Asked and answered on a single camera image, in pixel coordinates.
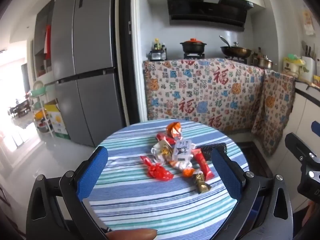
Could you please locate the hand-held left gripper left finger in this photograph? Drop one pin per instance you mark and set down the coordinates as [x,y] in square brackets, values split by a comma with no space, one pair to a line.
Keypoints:
[92,172]

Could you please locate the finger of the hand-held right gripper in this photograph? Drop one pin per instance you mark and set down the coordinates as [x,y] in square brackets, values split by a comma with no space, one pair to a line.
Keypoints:
[316,128]
[295,142]

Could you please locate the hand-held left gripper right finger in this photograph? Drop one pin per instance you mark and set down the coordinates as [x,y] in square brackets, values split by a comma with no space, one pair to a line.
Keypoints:
[226,177]

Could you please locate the yellow white bread wrapper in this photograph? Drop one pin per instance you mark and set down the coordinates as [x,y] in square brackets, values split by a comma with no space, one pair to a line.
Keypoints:
[162,152]

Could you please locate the person's left hand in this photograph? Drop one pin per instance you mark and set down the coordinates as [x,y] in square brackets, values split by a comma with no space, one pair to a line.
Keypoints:
[130,234]

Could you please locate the white kitchen counter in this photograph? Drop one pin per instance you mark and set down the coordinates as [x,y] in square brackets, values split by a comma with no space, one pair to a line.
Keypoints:
[303,110]

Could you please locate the gold brown candy wrapper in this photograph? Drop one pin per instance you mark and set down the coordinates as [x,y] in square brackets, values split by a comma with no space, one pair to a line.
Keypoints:
[201,182]

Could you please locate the long red bar wrapper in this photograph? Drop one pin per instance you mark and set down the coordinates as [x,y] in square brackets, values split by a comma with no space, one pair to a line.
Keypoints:
[203,165]

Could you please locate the black mesh pouch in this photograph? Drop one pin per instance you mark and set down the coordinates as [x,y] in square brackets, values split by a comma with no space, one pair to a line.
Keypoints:
[212,150]

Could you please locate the white orange wrapper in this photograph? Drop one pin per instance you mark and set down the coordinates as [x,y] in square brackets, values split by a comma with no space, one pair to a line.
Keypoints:
[181,166]

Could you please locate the small patterned cloth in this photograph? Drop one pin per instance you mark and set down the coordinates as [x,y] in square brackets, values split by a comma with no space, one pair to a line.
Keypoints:
[275,100]

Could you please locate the clear cartoon print wrapper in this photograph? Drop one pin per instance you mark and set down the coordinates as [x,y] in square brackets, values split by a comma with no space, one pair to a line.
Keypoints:
[183,150]

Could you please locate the cardboard box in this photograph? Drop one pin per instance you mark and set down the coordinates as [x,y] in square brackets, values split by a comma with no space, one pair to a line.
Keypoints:
[58,120]

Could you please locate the white knife block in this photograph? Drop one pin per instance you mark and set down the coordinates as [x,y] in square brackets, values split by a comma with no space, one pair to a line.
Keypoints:
[308,65]

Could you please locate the crinkled red wrapper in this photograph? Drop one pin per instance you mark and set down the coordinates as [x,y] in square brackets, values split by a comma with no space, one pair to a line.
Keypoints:
[157,171]

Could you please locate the blue green striped tablecloth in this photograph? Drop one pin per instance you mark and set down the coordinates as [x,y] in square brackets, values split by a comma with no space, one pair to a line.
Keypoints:
[150,205]

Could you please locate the cream container green lid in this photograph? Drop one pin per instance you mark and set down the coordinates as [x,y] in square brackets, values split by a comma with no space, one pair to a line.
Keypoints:
[291,65]

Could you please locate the orange foil wrapper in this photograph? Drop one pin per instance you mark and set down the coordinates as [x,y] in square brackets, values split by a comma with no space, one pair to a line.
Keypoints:
[175,130]

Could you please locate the small red wrapper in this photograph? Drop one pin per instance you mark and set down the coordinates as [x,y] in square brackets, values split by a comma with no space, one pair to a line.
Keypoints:
[165,138]

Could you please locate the steel pot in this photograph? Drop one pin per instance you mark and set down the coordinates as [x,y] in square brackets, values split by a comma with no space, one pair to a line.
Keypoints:
[265,63]

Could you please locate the large patterned cloth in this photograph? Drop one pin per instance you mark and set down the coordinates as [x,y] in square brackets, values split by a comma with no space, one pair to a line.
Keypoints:
[200,92]

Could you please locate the white rack green baskets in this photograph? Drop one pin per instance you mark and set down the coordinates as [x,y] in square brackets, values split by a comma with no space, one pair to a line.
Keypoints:
[41,92]

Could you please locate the dark sauce bottle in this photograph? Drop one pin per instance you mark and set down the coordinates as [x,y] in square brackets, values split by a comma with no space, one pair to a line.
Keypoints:
[259,52]

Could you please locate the dark furniture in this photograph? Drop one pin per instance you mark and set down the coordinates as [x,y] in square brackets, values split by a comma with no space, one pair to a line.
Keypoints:
[20,107]

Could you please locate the dark wok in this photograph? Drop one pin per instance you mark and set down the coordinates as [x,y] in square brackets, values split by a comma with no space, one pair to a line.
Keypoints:
[236,51]

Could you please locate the metal ladle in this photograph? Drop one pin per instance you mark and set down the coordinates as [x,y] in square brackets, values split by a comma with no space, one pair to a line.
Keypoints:
[223,40]

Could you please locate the gas stove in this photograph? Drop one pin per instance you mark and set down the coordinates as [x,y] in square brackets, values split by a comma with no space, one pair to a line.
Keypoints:
[193,55]

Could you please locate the grey refrigerator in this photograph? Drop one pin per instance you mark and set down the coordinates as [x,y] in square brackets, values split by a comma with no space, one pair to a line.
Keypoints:
[95,42]

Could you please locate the black seasoning rack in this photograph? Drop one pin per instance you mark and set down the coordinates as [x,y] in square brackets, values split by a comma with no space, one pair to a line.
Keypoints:
[157,55]

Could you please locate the black pot orange lid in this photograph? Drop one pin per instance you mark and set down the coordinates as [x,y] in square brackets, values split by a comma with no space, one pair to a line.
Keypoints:
[193,46]

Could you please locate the red hanging cloth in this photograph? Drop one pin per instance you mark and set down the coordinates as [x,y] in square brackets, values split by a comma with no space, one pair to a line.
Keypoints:
[48,41]

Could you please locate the yellow oil bottle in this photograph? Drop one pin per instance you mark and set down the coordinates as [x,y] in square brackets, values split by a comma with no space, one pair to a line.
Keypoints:
[157,44]

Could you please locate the black range hood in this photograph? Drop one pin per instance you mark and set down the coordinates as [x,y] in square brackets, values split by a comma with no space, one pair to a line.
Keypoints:
[205,7]

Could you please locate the wall calendar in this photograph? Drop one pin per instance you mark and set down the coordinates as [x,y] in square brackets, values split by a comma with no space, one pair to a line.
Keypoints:
[308,22]

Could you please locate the black door frame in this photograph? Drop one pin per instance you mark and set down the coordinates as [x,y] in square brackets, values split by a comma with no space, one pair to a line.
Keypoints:
[125,55]

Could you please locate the grey wall shelf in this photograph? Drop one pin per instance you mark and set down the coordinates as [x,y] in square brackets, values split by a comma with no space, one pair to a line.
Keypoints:
[40,30]

